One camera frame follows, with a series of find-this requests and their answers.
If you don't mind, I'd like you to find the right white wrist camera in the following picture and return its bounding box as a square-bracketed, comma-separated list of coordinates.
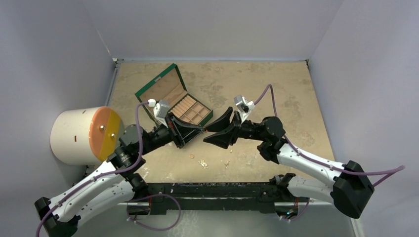
[234, 95, 255, 123]

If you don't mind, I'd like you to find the green jewelry box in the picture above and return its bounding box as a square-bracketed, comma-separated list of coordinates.
[134, 63, 214, 149]

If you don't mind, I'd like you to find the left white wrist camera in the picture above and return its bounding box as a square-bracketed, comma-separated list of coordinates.
[148, 99, 170, 127]

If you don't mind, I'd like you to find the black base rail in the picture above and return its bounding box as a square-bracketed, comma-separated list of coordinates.
[131, 173, 308, 218]

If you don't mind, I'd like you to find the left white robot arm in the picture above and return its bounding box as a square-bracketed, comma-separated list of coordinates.
[35, 113, 205, 237]

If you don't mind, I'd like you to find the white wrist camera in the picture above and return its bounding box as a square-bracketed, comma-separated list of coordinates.
[148, 99, 170, 127]
[234, 95, 255, 123]

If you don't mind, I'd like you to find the green jewelry tray insert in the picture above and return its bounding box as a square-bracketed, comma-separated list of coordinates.
[170, 94, 213, 126]

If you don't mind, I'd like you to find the gold earring cluster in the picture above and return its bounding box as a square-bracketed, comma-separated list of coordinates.
[199, 159, 208, 169]

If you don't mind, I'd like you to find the white cylinder orange face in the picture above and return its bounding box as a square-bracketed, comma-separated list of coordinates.
[50, 106, 125, 165]

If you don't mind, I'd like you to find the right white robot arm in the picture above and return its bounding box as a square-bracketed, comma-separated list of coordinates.
[204, 107, 375, 219]

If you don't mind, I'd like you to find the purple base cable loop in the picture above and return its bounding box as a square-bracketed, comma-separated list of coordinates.
[126, 193, 182, 232]

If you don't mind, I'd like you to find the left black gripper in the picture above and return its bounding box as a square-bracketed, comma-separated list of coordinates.
[138, 112, 204, 156]

